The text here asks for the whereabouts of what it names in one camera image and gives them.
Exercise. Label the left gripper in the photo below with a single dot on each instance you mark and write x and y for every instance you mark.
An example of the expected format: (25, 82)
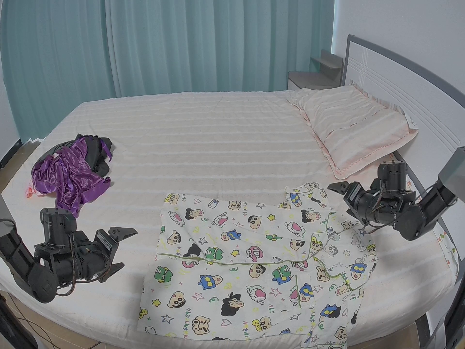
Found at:
(103, 253)

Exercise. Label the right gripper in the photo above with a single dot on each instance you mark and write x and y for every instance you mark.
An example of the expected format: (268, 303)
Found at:
(361, 202)

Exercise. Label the white printed pyjama top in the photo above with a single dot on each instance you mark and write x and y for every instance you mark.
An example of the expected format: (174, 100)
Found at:
(236, 267)

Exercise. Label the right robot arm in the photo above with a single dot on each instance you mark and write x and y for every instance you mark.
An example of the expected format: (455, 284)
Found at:
(414, 216)

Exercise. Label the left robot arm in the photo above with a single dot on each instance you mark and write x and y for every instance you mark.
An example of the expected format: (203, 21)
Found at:
(40, 278)

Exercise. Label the pile of clothes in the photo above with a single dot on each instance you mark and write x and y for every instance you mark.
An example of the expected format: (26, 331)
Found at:
(72, 180)

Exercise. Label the bed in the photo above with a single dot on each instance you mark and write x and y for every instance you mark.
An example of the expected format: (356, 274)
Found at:
(218, 140)

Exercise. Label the pink striped pillow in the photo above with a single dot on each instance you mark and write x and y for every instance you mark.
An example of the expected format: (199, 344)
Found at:
(356, 133)

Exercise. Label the grey bedside table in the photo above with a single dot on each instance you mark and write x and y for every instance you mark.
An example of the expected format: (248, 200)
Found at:
(312, 78)

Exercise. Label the blue-green curtain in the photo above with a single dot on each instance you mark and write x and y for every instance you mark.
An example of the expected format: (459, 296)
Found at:
(181, 31)

